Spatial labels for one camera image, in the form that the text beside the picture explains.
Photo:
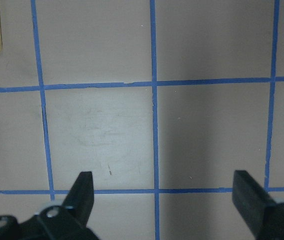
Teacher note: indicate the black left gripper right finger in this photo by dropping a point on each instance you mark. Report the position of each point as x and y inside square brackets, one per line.
[263, 215]

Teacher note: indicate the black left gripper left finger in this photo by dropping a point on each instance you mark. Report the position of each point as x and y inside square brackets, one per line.
[67, 221]

